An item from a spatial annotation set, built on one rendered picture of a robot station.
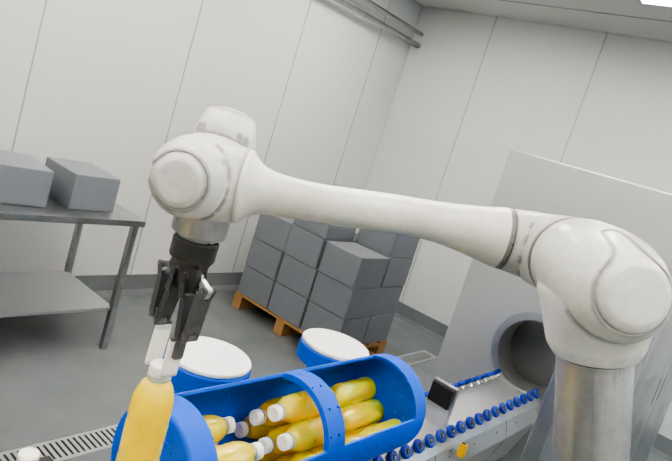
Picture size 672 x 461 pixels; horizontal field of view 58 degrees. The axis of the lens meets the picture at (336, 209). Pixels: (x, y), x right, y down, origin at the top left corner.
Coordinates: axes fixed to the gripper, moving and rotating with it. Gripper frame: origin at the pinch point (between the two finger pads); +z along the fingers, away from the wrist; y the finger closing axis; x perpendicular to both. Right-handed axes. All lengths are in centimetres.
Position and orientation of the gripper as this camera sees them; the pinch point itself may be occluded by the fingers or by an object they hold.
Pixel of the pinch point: (165, 351)
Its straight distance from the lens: 106.6
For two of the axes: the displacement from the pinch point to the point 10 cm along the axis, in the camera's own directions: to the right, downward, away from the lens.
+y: -7.3, -3.2, 6.1
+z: -3.0, 9.4, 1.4
